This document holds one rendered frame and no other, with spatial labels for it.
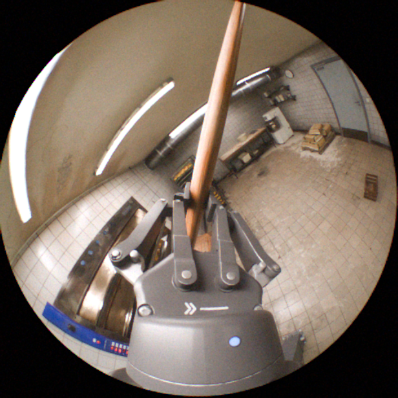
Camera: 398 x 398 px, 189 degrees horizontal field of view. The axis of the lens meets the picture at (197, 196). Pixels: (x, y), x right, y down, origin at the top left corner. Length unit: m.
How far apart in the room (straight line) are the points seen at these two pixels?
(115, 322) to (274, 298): 1.88
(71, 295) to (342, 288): 2.76
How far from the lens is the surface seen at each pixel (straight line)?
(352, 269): 2.14
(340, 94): 4.16
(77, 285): 1.35
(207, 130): 0.17
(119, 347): 1.42
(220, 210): 0.15
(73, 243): 1.41
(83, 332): 1.34
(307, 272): 2.02
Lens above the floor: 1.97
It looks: 19 degrees down
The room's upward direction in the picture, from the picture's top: 44 degrees counter-clockwise
